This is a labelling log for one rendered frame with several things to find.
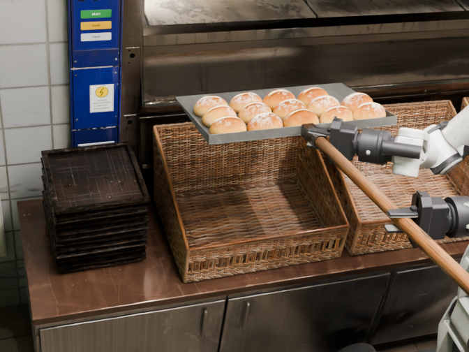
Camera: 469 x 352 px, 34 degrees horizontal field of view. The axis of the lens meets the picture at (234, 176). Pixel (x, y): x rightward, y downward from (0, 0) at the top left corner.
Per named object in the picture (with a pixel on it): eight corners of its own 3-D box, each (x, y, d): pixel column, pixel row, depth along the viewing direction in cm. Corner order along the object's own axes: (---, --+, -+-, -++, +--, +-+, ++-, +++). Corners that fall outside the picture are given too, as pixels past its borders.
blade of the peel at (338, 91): (396, 125, 214) (397, 116, 212) (209, 144, 198) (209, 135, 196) (340, 83, 244) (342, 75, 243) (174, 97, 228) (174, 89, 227)
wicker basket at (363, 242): (300, 165, 291) (313, 107, 273) (430, 154, 307) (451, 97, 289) (348, 258, 256) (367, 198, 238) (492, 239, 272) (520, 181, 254)
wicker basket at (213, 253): (146, 184, 272) (150, 123, 254) (291, 167, 290) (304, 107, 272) (181, 286, 238) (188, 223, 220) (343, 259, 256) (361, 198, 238)
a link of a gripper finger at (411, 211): (385, 211, 161) (412, 209, 162) (390, 218, 158) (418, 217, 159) (386, 204, 161) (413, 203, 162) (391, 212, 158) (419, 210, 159)
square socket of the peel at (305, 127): (326, 147, 198) (327, 135, 197) (313, 148, 197) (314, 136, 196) (312, 133, 206) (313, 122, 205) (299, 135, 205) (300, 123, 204)
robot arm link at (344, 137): (331, 155, 205) (376, 161, 202) (325, 170, 197) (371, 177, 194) (336, 111, 199) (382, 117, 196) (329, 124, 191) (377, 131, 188)
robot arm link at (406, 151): (380, 130, 199) (424, 136, 196) (373, 170, 200) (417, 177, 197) (377, 128, 188) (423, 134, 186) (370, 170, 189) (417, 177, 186)
